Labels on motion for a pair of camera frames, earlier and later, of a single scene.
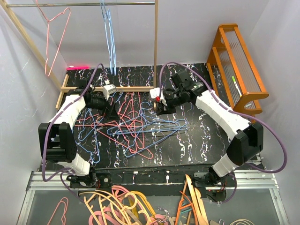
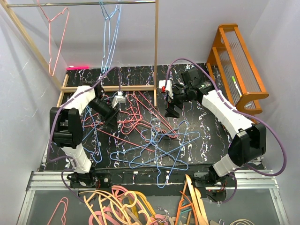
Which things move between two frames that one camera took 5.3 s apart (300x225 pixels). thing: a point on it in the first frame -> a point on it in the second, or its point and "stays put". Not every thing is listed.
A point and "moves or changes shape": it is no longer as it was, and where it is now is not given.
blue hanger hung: (112, 41) moves or changes shape
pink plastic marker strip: (78, 68) stays put
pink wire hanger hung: (48, 21) moves or changes shape
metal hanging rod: (81, 4) stays put
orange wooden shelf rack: (233, 74) stays put
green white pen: (236, 86) stays put
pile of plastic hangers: (120, 206) stays put
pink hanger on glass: (65, 199) stays put
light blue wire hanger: (107, 34) moves or changes shape
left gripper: (112, 115) -> (112, 123)
